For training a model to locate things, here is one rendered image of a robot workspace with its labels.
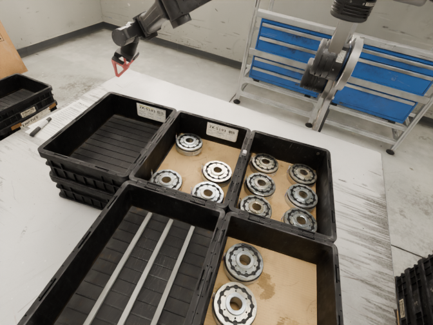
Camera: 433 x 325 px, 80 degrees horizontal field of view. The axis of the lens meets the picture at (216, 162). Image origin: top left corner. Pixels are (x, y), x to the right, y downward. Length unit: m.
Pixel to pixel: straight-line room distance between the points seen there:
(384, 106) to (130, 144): 2.36
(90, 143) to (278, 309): 0.83
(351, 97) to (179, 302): 2.46
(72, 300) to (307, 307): 0.56
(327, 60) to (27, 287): 1.24
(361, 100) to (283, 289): 2.29
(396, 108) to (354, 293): 2.13
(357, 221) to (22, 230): 1.20
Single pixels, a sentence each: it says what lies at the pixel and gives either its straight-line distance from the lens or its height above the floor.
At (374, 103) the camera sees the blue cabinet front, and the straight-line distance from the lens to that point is 2.85.
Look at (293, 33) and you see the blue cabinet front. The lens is 2.64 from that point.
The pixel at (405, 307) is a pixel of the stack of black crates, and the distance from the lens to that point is 1.77.
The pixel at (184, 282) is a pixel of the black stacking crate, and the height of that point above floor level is 0.83.
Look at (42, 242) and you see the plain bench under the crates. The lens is 1.01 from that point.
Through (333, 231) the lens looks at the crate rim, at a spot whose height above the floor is 0.93.
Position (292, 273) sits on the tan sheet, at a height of 0.83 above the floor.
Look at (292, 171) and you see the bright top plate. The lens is 1.00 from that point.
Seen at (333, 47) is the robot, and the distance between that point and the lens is 1.16.
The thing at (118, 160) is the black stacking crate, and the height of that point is 0.83.
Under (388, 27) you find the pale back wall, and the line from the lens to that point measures 3.52.
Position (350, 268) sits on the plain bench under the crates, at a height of 0.70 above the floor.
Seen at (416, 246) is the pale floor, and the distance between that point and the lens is 2.39.
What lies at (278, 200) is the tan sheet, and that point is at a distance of 0.92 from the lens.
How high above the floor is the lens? 1.50
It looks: 43 degrees down
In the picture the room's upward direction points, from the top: 10 degrees clockwise
